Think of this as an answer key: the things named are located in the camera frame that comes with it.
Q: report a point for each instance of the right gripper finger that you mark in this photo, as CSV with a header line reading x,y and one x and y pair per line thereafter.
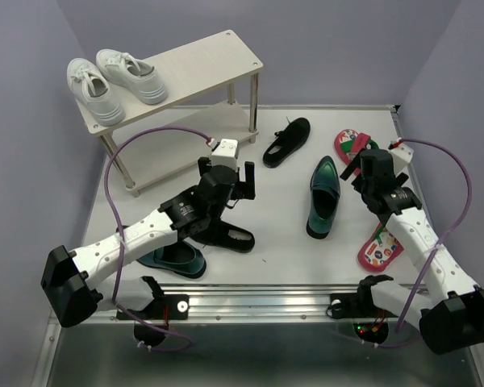
x,y
378,184
352,168

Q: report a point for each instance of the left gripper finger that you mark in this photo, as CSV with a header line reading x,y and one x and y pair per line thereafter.
x,y
204,165
248,186

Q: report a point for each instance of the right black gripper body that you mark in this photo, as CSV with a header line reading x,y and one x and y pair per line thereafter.
x,y
368,189

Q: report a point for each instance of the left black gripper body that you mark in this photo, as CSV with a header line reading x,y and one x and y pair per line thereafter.
x,y
222,206

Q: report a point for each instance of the green loafer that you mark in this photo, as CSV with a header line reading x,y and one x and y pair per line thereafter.
x,y
325,197
180,258

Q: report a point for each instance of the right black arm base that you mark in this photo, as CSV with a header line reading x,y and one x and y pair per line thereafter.
x,y
371,325

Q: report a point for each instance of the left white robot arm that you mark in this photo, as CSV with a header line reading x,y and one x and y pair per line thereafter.
x,y
76,282

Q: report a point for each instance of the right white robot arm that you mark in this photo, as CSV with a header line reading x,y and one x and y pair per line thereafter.
x,y
451,316

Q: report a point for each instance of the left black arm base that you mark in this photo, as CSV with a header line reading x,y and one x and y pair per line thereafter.
x,y
152,322

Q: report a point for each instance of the black lace shoe near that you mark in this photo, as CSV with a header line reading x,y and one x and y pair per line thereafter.
x,y
225,235

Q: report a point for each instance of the black lace shoe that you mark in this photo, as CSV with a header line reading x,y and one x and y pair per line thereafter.
x,y
286,142
225,235

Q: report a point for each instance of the black lace shoe far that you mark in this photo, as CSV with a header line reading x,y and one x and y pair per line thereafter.
x,y
286,142

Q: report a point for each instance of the white two-tier shoe shelf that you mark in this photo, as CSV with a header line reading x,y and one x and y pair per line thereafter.
x,y
212,86

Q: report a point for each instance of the pink patterned sandal far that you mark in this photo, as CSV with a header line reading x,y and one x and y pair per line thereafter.
x,y
349,142

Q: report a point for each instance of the pink patterned sandal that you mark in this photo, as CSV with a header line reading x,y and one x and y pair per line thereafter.
x,y
379,251
349,142

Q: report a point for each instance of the pink patterned sandal near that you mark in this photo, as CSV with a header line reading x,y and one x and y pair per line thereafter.
x,y
379,251

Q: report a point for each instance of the right white sneaker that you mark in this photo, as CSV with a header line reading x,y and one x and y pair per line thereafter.
x,y
138,76

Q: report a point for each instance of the white sneaker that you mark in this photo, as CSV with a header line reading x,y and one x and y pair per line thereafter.
x,y
93,91
138,76

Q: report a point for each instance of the left white sneaker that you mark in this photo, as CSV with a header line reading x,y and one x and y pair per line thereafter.
x,y
93,91

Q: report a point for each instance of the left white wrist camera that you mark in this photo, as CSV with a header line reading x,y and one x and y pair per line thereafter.
x,y
226,154

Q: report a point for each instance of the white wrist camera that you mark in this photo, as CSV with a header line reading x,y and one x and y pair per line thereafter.
x,y
401,155
226,154

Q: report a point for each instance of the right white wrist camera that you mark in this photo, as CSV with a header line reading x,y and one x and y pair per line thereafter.
x,y
401,155

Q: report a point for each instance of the aluminium mounting rail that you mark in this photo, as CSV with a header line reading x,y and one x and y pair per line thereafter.
x,y
239,304

